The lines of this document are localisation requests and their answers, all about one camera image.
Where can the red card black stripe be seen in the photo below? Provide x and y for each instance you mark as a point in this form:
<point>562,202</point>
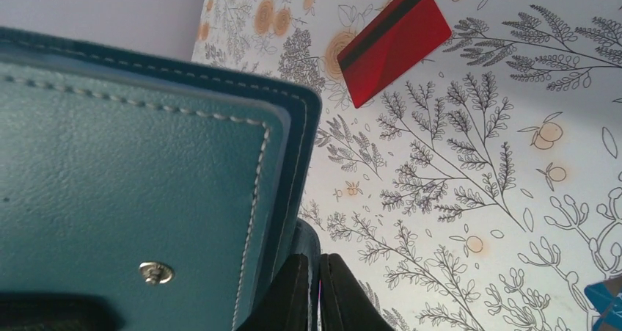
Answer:
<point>401,35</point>

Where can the blue card far right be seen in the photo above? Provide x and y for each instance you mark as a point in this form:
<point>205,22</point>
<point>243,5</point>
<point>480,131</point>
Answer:
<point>605,297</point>

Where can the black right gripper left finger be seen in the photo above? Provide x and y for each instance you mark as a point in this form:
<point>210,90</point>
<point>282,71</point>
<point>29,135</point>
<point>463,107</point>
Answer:
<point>284,307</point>

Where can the teal leather card holder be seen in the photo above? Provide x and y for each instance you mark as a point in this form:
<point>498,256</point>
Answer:
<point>142,193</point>

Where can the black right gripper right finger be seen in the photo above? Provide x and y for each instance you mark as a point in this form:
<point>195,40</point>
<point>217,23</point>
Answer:
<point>343,303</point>

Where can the floral patterned table mat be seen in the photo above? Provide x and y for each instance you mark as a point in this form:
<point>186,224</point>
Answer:
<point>480,190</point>

